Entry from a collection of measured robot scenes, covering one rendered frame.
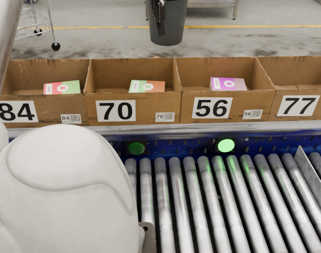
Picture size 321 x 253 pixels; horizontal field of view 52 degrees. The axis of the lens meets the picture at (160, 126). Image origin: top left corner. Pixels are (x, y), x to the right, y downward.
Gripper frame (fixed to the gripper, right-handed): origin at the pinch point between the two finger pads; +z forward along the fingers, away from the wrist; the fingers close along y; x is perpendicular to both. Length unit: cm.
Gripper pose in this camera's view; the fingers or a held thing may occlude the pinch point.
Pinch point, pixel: (160, 27)
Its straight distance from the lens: 142.3
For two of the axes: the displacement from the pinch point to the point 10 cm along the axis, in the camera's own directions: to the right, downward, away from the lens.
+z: 1.2, 6.9, 7.1
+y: -4.1, -6.2, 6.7
